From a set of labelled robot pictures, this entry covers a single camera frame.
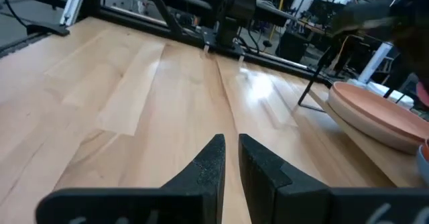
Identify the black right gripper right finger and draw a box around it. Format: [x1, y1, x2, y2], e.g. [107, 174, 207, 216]
[238, 133, 429, 224]

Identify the peach plate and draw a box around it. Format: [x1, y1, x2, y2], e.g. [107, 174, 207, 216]
[330, 81, 429, 143]

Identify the black corner bracket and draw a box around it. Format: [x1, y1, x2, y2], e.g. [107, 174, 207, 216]
[25, 22, 71, 38]

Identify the black table frame rail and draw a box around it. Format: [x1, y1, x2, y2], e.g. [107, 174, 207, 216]
[0, 0, 336, 85]

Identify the pink plate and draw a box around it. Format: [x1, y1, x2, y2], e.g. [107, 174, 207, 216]
[416, 80, 429, 108]

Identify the yellow pole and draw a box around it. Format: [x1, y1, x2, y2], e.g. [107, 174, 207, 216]
[269, 0, 291, 41]

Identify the cream plate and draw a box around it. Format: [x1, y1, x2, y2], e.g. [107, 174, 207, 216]
[327, 91, 424, 156]

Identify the blue plate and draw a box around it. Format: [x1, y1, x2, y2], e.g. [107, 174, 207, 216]
[415, 144, 429, 185]

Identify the silver aluminium post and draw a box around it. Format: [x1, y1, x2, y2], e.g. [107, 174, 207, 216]
[60, 0, 90, 27]

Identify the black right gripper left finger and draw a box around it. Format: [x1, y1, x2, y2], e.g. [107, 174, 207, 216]
[35, 133, 227, 224]

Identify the white post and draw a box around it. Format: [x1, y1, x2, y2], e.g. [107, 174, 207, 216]
[356, 42, 393, 85]

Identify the black frame wooden shelf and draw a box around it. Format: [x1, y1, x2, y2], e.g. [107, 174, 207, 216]
[297, 32, 429, 188]

